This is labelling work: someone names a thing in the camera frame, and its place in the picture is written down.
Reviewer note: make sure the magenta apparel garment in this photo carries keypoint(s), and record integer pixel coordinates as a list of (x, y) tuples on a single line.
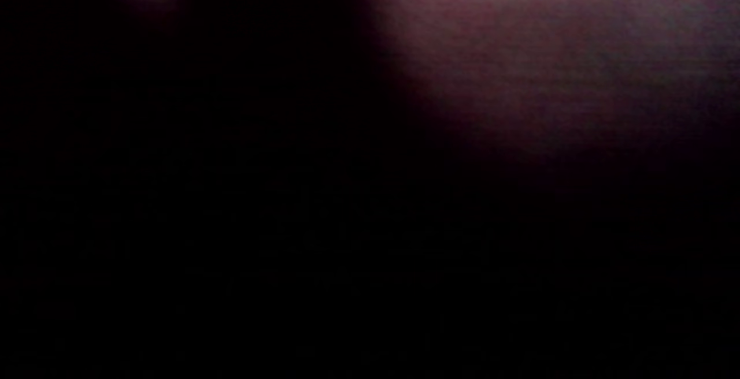
[(520, 49)]

